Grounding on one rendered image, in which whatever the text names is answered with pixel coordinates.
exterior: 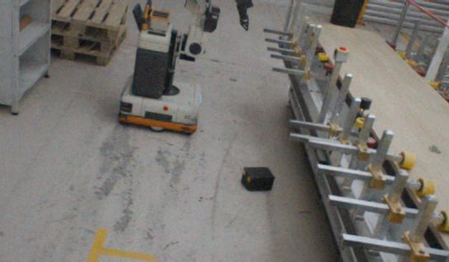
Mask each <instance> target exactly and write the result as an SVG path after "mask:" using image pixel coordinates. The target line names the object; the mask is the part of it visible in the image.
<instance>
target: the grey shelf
mask: <svg viewBox="0 0 449 262"><path fill-rule="evenodd" d="M49 1H50V2H49ZM51 1H52V0H48V4H47V0H0V104H6V105H11V106H12V115H18V101H19V99H20V98H21V97H22V95H23V94H24V92H26V91H27V90H28V89H29V88H30V87H32V86H33V84H34V83H35V82H37V80H38V79H39V78H40V77H41V76H42V74H43V73H45V78H50V48H51ZM49 3H50V4H49ZM46 9H47V21H46ZM14 14H15V15H14ZM26 14H27V15H29V16H30V17H31V18H32V21H31V22H30V23H29V24H28V26H26V27H24V28H23V29H22V30H21V31H20V32H19V19H21V17H23V16H24V15H26ZM49 15H50V16H49ZM14 19H15V20H14ZM49 19H50V20H49ZM15 30H16V31H15ZM48 30H49V31H48ZM48 32H49V33H48ZM46 34H47V38H46ZM48 34H49V35H48ZM15 35H16V36H15ZM47 58H48V59H47ZM45 60H46V63H45ZM47 68H48V69H47ZM14 108H15V109H14ZM14 110H15V111H14Z"/></svg>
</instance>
